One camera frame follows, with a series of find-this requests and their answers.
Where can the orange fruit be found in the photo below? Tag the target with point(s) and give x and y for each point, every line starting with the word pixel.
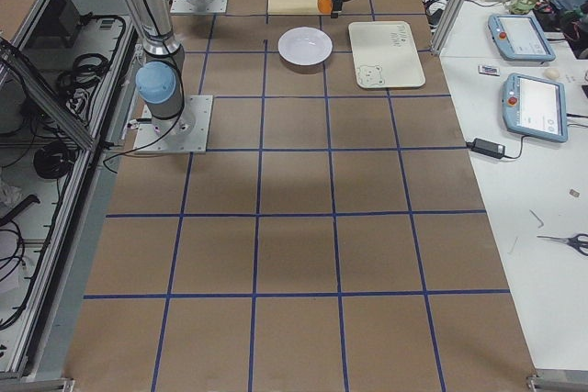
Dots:
pixel 325 7

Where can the cream bear tray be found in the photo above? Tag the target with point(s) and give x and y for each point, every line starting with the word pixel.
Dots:
pixel 385 55

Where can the white round plate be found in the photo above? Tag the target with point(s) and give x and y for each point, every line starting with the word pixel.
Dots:
pixel 305 46

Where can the small card box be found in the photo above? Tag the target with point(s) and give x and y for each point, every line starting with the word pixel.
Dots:
pixel 489 70

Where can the upper teach pendant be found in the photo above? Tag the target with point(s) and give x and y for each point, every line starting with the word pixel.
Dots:
pixel 520 38

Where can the teach pendant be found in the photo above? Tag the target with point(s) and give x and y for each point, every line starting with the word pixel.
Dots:
pixel 535 107
pixel 520 38

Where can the black power brick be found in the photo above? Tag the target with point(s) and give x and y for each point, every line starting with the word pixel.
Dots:
pixel 487 148

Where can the lower teach pendant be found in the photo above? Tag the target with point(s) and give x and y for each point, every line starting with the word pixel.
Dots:
pixel 535 107

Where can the small white egg object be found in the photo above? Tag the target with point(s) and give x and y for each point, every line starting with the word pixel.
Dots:
pixel 552 74

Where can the side equipment rack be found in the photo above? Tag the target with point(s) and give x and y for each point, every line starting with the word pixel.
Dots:
pixel 63 67

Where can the black scissors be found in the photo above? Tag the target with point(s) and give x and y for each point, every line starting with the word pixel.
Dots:
pixel 578 242

